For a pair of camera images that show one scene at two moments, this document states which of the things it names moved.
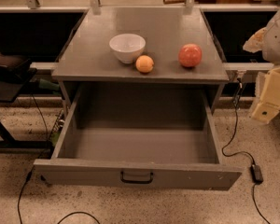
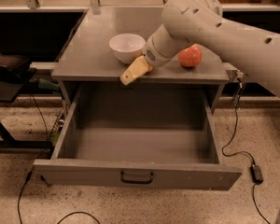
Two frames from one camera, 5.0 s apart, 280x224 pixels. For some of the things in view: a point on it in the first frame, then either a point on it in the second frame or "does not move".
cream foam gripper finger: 274,94 -> 159,49
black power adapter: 257,175 does not move
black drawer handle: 135,181 does not move
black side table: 7,82 does not move
